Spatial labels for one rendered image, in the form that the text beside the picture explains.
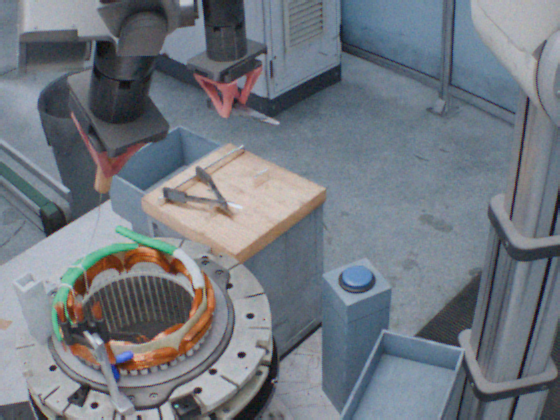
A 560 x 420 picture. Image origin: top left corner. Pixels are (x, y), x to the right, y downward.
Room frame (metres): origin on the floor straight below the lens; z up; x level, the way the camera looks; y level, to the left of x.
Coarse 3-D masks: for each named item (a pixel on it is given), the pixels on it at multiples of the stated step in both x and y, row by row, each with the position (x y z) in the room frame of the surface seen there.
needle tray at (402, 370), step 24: (384, 336) 0.65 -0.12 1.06; (408, 336) 0.64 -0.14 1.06; (384, 360) 0.64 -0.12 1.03; (408, 360) 0.64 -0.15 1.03; (432, 360) 0.62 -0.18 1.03; (456, 360) 0.61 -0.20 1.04; (360, 384) 0.57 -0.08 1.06; (384, 384) 0.60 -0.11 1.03; (408, 384) 0.60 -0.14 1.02; (432, 384) 0.59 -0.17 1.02; (360, 408) 0.56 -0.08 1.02; (384, 408) 0.56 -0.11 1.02; (408, 408) 0.56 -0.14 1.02; (432, 408) 0.55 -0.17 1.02
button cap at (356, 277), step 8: (344, 272) 0.79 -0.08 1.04; (352, 272) 0.78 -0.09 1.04; (360, 272) 0.78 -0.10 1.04; (368, 272) 0.78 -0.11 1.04; (344, 280) 0.77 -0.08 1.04; (352, 280) 0.77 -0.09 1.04; (360, 280) 0.77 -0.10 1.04; (368, 280) 0.77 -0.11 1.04; (352, 288) 0.76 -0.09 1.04; (360, 288) 0.76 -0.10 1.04
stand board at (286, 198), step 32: (256, 160) 1.03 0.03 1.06; (160, 192) 0.96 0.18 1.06; (192, 192) 0.95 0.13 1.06; (224, 192) 0.95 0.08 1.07; (256, 192) 0.94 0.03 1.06; (288, 192) 0.94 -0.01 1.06; (320, 192) 0.94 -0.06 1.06; (192, 224) 0.88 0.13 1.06; (224, 224) 0.87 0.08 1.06; (256, 224) 0.87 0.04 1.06; (288, 224) 0.89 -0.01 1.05
